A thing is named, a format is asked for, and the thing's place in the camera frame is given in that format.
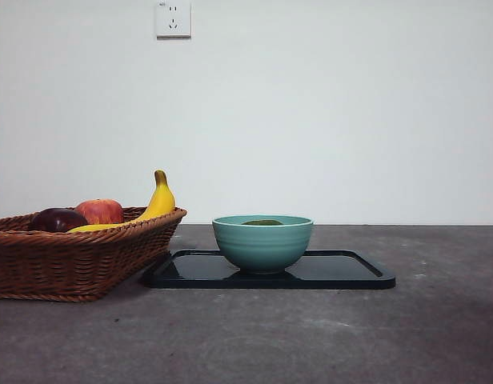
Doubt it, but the black rectangular tray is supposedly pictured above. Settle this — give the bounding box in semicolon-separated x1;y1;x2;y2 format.
141;248;396;290

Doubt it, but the brown wicker basket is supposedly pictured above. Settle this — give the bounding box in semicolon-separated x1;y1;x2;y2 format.
0;206;188;302

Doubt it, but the dark purple round fruit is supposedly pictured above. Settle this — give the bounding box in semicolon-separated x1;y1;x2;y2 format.
28;207;90;233

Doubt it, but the red apple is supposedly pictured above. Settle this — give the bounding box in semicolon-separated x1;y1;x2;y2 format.
74;198;124;225

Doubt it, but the teal ribbed bowl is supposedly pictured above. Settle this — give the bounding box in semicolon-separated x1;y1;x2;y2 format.
212;214;315;275

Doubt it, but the white wall socket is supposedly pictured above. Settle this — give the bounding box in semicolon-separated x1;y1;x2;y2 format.
156;0;192;39

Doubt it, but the yellow banana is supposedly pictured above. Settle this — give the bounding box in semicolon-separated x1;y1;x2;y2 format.
66;170;177;234

